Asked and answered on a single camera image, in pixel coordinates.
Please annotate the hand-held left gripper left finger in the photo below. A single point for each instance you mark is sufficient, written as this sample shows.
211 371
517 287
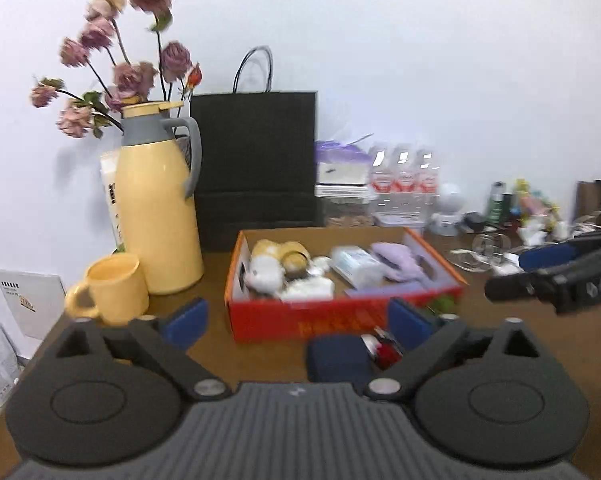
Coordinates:
188 321

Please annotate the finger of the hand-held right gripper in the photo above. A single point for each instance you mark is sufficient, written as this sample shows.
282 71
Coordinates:
545 258
510 287

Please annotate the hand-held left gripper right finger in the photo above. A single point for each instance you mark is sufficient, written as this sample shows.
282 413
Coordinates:
410 323

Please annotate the small red packet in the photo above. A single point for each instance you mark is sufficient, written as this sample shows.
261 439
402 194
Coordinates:
388 355

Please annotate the clear cotton swab box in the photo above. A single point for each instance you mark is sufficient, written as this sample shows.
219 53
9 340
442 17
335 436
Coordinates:
355 262

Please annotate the navy blue pouch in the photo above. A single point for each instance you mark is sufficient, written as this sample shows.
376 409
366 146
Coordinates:
335 357

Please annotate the red cardboard box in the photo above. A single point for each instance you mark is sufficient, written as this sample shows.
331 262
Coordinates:
280 320

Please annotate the yellow white plush hamster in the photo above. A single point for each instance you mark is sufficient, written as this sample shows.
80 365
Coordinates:
265 270

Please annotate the colourful snack packets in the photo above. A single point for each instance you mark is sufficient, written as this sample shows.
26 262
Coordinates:
533 202

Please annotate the dark green tube bottle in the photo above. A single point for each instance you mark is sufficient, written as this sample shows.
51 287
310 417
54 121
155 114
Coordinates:
496 202

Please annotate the yellow ceramic mug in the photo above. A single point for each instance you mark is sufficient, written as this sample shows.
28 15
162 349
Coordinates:
120 287

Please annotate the brown leather bag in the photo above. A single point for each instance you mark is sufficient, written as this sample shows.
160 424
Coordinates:
595 197

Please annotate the white robot toy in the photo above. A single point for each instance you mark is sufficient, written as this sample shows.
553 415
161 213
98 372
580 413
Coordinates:
450 201

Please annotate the yellow thermos jug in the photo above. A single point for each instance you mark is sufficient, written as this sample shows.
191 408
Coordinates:
155 220

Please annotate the clear snack container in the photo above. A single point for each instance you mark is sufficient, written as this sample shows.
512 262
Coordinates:
348 212

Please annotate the white milk carton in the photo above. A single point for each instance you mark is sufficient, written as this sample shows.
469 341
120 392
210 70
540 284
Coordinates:
109 195

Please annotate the flat white box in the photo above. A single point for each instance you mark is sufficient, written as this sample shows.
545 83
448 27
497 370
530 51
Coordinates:
340 190

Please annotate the white sign board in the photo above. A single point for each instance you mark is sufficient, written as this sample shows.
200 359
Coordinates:
30 305

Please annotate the black paper bag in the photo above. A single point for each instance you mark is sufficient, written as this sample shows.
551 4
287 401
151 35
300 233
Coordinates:
255 160

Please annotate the dried pink rose bouquet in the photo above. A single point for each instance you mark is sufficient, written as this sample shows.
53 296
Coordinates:
130 75

